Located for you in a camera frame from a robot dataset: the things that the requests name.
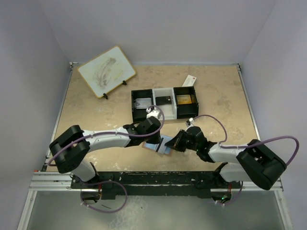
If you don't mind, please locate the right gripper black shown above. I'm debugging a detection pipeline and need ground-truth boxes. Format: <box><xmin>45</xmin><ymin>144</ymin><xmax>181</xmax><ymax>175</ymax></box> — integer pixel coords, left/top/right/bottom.
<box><xmin>165</xmin><ymin>129</ymin><xmax>199</xmax><ymax>152</ymax></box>

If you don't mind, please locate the white card with portrait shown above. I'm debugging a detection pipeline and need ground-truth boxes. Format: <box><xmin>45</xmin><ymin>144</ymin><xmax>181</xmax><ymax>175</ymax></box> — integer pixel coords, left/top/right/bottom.
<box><xmin>134</xmin><ymin>98</ymin><xmax>152</xmax><ymax>109</ymax></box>

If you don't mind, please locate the black card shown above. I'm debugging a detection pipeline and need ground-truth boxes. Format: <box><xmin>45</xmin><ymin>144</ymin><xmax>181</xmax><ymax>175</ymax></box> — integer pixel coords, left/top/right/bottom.
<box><xmin>155</xmin><ymin>96</ymin><xmax>172</xmax><ymax>106</ymax></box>

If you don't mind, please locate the white card with grey stripe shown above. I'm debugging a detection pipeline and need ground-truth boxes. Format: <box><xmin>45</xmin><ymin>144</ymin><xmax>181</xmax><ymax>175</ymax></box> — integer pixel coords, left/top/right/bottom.
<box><xmin>155</xmin><ymin>135</ymin><xmax>172</xmax><ymax>155</ymax></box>

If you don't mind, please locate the pink leather card holder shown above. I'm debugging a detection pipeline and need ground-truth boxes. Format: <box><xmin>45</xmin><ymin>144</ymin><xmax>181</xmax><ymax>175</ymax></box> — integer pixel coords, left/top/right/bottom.
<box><xmin>142</xmin><ymin>142</ymin><xmax>172</xmax><ymax>156</ymax></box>

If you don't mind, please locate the gold card from holder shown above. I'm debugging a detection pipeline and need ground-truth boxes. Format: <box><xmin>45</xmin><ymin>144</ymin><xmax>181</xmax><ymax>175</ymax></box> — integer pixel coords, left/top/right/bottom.
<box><xmin>177</xmin><ymin>95</ymin><xmax>192</xmax><ymax>105</ymax></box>

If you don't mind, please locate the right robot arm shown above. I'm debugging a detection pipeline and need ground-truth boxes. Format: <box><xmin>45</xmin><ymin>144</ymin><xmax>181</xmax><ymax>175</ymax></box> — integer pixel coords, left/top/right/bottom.
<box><xmin>165</xmin><ymin>126</ymin><xmax>287</xmax><ymax>190</ymax></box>

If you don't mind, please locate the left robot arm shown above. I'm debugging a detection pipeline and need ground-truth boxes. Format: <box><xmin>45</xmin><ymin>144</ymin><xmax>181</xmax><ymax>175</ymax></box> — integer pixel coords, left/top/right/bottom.
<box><xmin>48</xmin><ymin>116</ymin><xmax>164</xmax><ymax>188</ymax></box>

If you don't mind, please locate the black left plastic bin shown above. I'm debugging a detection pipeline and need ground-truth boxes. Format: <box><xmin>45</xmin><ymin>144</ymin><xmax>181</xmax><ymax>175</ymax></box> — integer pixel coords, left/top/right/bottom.
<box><xmin>131</xmin><ymin>89</ymin><xmax>154</xmax><ymax>122</ymax></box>

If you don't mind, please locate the black plastic bin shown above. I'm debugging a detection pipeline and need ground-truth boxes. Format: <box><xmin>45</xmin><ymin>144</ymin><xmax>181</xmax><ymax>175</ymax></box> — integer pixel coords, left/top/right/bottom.
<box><xmin>131</xmin><ymin>89</ymin><xmax>154</xmax><ymax>122</ymax></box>
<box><xmin>173</xmin><ymin>86</ymin><xmax>199</xmax><ymax>119</ymax></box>

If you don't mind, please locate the white plastic bin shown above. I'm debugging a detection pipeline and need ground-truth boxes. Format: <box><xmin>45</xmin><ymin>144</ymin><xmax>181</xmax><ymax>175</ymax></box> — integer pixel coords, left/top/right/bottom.
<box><xmin>152</xmin><ymin>88</ymin><xmax>177</xmax><ymax>120</ymax></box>

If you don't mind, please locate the black right plastic bin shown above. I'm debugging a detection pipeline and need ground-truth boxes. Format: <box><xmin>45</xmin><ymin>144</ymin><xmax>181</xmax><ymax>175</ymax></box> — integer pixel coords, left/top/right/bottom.
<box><xmin>173</xmin><ymin>86</ymin><xmax>199</xmax><ymax>119</ymax></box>

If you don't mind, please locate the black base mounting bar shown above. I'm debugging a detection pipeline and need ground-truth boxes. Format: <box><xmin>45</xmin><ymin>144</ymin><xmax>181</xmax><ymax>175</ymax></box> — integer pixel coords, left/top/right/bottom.
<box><xmin>71</xmin><ymin>171</ymin><xmax>240</xmax><ymax>200</ymax></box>

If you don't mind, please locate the white red paper box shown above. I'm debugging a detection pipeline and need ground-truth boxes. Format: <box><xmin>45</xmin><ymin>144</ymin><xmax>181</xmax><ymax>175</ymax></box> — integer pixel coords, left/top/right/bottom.
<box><xmin>182</xmin><ymin>75</ymin><xmax>197</xmax><ymax>87</ymax></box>

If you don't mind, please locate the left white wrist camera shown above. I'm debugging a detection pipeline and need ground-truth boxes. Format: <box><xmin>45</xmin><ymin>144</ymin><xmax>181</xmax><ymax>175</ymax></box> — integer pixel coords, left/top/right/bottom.
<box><xmin>146</xmin><ymin>107</ymin><xmax>161</xmax><ymax>120</ymax></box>

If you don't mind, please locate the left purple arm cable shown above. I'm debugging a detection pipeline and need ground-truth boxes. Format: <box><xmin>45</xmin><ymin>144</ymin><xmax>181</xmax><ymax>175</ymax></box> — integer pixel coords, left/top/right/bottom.
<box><xmin>47</xmin><ymin>105</ymin><xmax>165</xmax><ymax>167</ymax></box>

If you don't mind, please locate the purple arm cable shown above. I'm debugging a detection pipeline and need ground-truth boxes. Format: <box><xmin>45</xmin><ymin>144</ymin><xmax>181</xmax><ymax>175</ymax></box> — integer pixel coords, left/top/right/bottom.
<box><xmin>47</xmin><ymin>105</ymin><xmax>165</xmax><ymax>167</ymax></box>
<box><xmin>189</xmin><ymin>114</ymin><xmax>300</xmax><ymax>167</ymax></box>

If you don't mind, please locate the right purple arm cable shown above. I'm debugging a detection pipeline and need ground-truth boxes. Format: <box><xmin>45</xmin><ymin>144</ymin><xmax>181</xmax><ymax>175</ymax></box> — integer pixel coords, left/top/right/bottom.
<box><xmin>189</xmin><ymin>114</ymin><xmax>300</xmax><ymax>167</ymax></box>

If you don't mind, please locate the whiteboard with yellow frame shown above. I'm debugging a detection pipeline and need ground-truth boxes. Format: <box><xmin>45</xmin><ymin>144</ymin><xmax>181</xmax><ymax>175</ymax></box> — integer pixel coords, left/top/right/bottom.
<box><xmin>77</xmin><ymin>46</ymin><xmax>136</xmax><ymax>98</ymax></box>

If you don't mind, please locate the purple base cable loop left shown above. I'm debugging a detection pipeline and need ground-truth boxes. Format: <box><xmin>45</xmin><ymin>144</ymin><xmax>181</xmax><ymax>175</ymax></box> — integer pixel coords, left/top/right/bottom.
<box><xmin>80</xmin><ymin>180</ymin><xmax>128</xmax><ymax>213</ymax></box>

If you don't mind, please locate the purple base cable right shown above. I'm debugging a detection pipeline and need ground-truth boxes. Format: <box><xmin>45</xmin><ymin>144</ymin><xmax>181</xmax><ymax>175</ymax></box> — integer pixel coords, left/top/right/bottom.
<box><xmin>214</xmin><ymin>182</ymin><xmax>243</xmax><ymax>207</ymax></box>

